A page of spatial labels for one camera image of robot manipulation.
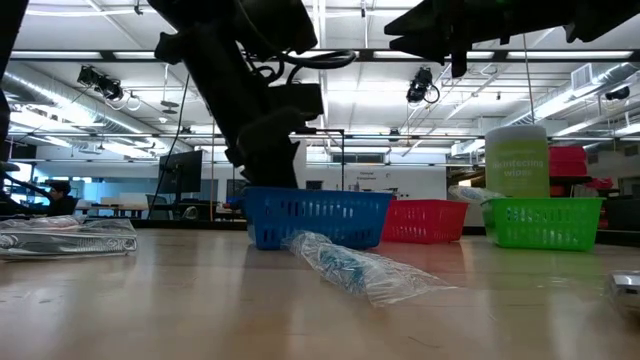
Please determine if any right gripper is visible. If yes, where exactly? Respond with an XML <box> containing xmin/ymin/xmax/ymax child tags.
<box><xmin>383</xmin><ymin>0</ymin><xmax>570</xmax><ymax>79</ymax></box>

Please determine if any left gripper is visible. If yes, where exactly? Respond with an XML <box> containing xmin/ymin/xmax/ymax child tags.
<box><xmin>224</xmin><ymin>107</ymin><xmax>309</xmax><ymax>189</ymax></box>

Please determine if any blue toothbrush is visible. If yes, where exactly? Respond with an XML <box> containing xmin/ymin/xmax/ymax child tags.
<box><xmin>282</xmin><ymin>229</ymin><xmax>456</xmax><ymax>308</ymax></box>

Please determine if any teal toothbrush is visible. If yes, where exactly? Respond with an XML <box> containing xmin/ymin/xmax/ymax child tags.
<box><xmin>448</xmin><ymin>184</ymin><xmax>506</xmax><ymax>204</ymax></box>

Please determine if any thin black pole stand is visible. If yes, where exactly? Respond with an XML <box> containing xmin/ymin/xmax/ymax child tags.
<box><xmin>299</xmin><ymin>127</ymin><xmax>347</xmax><ymax>192</ymax></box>

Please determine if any blue plastic basket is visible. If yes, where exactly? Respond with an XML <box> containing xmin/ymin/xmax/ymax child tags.
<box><xmin>243</xmin><ymin>186</ymin><xmax>395</xmax><ymax>251</ymax></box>

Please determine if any black computer monitor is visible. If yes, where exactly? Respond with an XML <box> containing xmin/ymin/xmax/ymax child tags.
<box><xmin>157</xmin><ymin>149</ymin><xmax>204</xmax><ymax>196</ymax></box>

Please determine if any green wipes canister white lid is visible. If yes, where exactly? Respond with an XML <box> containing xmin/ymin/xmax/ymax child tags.
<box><xmin>483</xmin><ymin>124</ymin><xmax>551</xmax><ymax>200</ymax></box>

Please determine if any red plastic basket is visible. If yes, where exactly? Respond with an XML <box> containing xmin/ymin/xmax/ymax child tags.
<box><xmin>382</xmin><ymin>198</ymin><xmax>470</xmax><ymax>245</ymax></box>

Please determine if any red storage bin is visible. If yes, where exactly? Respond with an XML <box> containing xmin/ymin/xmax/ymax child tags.
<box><xmin>548</xmin><ymin>144</ymin><xmax>589</xmax><ymax>177</ymax></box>

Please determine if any person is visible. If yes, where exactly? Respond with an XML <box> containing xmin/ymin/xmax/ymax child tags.
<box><xmin>45</xmin><ymin>179</ymin><xmax>80</xmax><ymax>217</ymax></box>

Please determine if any green plastic basket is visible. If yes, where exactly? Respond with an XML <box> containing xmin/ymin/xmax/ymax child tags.
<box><xmin>480</xmin><ymin>196</ymin><xmax>605</xmax><ymax>253</ymax></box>

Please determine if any black mounted camera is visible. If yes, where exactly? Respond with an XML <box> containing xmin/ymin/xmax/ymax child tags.
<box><xmin>405</xmin><ymin>66</ymin><xmax>441</xmax><ymax>106</ymax></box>
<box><xmin>77</xmin><ymin>64</ymin><xmax>125</xmax><ymax>101</ymax></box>

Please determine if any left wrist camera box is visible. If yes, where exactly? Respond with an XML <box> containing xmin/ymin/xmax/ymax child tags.
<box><xmin>280</xmin><ymin>82</ymin><xmax>325</xmax><ymax>121</ymax></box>

